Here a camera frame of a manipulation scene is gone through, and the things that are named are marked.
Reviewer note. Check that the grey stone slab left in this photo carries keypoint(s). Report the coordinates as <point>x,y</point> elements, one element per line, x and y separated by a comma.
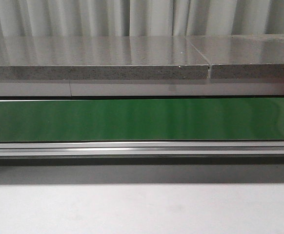
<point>100,58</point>

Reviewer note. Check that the grey stone slab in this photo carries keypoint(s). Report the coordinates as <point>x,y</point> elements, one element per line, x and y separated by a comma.
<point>100,58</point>
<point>242,56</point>

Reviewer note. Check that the green conveyor belt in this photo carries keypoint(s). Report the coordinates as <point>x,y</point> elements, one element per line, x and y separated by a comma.
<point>142,119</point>

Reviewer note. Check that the grey stone slab right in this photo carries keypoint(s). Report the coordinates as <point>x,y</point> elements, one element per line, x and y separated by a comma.
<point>242,56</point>

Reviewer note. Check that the grey pleated curtain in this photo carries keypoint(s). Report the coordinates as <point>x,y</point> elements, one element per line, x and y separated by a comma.
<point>140,17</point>

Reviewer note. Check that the aluminium conveyor side rail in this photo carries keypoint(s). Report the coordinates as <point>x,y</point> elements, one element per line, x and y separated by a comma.
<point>141,149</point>

